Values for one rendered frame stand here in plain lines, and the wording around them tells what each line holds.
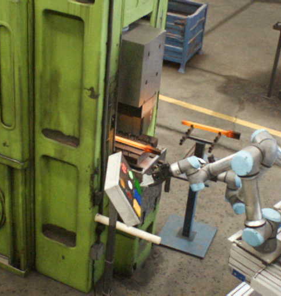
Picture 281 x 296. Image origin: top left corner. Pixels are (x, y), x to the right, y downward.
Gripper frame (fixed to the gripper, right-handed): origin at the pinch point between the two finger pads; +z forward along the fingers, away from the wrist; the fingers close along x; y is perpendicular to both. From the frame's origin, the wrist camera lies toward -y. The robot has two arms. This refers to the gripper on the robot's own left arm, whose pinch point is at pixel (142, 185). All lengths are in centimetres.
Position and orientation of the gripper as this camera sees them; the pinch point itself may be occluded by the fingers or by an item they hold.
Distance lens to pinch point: 343.2
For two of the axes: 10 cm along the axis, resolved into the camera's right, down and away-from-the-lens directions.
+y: -4.3, -7.8, -4.5
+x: -0.3, 5.1, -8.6
